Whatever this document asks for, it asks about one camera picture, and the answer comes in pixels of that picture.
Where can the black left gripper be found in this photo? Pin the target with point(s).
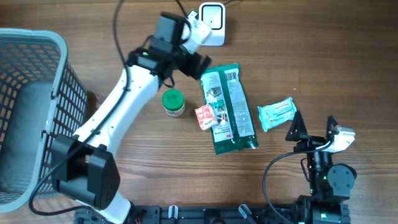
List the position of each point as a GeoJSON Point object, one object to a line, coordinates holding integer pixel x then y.
{"type": "Point", "coordinates": [191, 70]}

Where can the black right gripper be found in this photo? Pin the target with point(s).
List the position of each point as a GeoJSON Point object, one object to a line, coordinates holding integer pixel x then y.
{"type": "Point", "coordinates": [310, 142]}

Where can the teal wet wipes packet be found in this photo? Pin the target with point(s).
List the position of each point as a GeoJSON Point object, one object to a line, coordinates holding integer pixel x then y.
{"type": "Point", "coordinates": [273, 115]}

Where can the green lid jar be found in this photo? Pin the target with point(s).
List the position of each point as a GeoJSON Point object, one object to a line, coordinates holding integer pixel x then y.
{"type": "Point", "coordinates": [173, 102]}

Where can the red snack packet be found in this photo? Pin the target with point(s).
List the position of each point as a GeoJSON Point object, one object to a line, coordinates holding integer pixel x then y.
{"type": "Point", "coordinates": [206, 117]}

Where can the green 3M gloves packet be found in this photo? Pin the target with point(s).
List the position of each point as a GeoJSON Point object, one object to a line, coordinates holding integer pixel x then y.
{"type": "Point", "coordinates": [223, 91]}

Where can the green white small box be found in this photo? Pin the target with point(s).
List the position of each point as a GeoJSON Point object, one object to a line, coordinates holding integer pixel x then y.
{"type": "Point", "coordinates": [193, 14]}

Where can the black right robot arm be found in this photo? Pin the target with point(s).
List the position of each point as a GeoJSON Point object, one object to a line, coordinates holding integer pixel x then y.
{"type": "Point", "coordinates": [330, 184]}

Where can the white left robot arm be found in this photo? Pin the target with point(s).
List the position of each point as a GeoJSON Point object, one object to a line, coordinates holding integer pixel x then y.
{"type": "Point", "coordinates": [83, 165]}

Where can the white barcode scanner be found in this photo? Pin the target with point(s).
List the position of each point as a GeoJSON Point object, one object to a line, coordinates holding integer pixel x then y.
{"type": "Point", "coordinates": [213, 14]}

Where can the grey plastic mesh basket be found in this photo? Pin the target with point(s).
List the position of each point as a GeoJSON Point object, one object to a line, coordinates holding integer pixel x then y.
{"type": "Point", "coordinates": [41, 97]}

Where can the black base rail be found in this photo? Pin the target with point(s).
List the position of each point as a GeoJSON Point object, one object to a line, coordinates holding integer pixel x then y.
{"type": "Point", "coordinates": [153, 214]}

